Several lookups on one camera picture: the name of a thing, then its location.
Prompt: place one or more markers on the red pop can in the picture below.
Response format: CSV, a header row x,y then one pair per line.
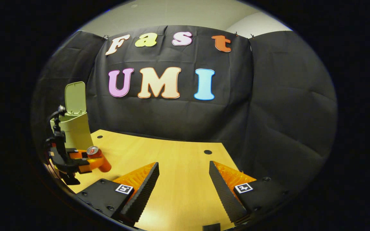
x,y
104,165

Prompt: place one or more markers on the black backdrop cloth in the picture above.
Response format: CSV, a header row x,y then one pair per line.
x,y
204,122

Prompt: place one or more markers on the pale green desktop garbage bin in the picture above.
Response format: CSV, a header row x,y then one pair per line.
x,y
75,131

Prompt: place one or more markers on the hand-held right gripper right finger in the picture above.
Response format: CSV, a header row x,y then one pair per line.
x,y
226,195

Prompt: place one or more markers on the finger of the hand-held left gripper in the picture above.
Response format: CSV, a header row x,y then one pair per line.
x,y
92,164
75,154

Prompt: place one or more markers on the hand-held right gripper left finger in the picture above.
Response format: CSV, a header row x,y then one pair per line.
x,y
104,195

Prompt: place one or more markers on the wooden desktop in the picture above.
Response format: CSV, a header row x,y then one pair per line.
x,y
172,160

